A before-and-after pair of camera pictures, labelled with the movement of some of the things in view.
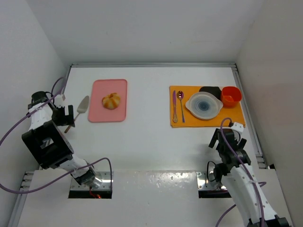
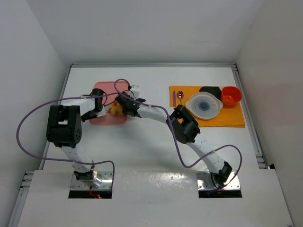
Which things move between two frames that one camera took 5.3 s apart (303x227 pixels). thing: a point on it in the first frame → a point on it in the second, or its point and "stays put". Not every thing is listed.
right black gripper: [226, 138] → [120, 99]
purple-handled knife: [174, 119] stays put
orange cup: [231, 97] stays put
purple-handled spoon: [180, 95] stays put
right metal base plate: [206, 180] stays put
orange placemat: [181, 117] stays put
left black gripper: [68, 116] → [104, 107]
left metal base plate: [102, 181] stays put
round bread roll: [111, 101] → [115, 109]
